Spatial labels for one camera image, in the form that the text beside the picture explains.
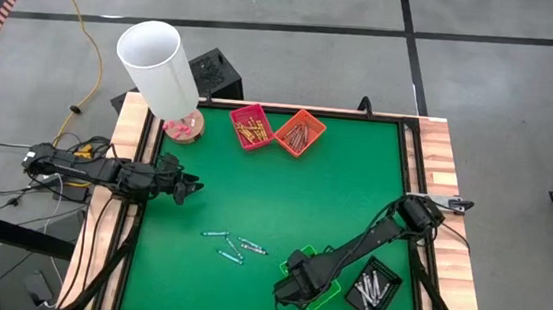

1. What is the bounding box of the black floor beam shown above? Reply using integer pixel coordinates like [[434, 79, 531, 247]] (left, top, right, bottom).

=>
[[0, 210, 79, 263]]

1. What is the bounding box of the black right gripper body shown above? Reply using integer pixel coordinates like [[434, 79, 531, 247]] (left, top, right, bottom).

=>
[[270, 247, 344, 310]]

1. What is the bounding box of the yellow power plug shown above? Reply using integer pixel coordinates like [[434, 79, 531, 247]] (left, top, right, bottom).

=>
[[74, 141, 96, 159]]

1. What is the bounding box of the black aluminium table frame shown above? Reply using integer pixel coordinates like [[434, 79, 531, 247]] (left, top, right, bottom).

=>
[[59, 71, 507, 310]]

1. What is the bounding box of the black curved bracket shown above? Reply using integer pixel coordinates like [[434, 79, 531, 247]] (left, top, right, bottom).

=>
[[355, 95, 377, 120]]

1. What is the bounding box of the yellow extension cable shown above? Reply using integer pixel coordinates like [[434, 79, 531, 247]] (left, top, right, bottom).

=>
[[26, 0, 110, 148]]

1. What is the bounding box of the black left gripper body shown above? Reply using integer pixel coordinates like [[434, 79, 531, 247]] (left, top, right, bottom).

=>
[[144, 149, 190, 207]]

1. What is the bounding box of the orange plastic basket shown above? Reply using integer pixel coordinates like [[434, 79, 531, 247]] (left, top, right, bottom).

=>
[[272, 106, 330, 161]]

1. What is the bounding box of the white shade table lamp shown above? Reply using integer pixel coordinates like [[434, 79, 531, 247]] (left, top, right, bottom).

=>
[[108, 17, 215, 148]]

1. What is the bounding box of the pink plastic basket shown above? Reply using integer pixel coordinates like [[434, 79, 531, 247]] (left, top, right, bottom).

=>
[[226, 101, 279, 155]]

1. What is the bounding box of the black plastic basket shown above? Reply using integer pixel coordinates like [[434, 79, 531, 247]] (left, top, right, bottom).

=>
[[342, 254, 407, 310]]

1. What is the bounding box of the light wooden side board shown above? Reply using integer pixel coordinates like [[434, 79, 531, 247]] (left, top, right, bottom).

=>
[[55, 85, 162, 310], [387, 114, 504, 310]]

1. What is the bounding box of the green plastic basket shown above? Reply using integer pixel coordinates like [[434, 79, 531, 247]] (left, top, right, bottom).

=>
[[275, 242, 347, 310]]

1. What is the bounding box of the black perforated box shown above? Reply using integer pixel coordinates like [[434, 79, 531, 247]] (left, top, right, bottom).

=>
[[185, 44, 249, 106]]

